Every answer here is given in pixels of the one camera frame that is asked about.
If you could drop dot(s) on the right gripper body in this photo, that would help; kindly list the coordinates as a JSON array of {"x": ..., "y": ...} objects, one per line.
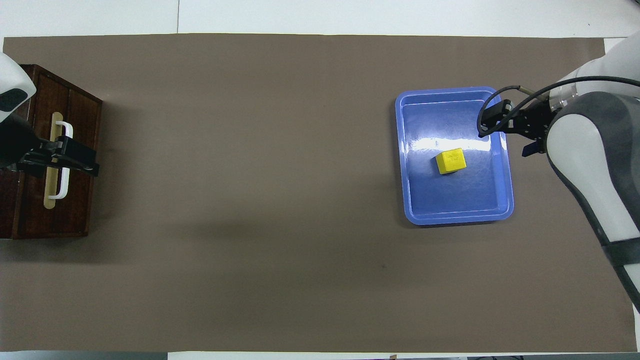
[{"x": 534, "y": 121}]

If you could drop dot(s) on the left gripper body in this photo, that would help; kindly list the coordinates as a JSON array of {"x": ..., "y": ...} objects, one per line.
[{"x": 14, "y": 142}]

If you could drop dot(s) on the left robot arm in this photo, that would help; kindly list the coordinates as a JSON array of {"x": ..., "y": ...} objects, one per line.
[{"x": 12, "y": 75}]

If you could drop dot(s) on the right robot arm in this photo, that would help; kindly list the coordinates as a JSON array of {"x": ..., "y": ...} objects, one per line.
[{"x": 595, "y": 145}]

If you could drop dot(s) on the dark brown wooden drawer box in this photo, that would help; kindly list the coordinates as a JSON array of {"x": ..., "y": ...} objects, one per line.
[{"x": 75, "y": 200}]

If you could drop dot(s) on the yellow cube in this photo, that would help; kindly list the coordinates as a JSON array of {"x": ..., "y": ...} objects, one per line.
[{"x": 451, "y": 161}]

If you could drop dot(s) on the blue plastic tray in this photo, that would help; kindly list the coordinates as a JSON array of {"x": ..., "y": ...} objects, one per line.
[{"x": 455, "y": 200}]

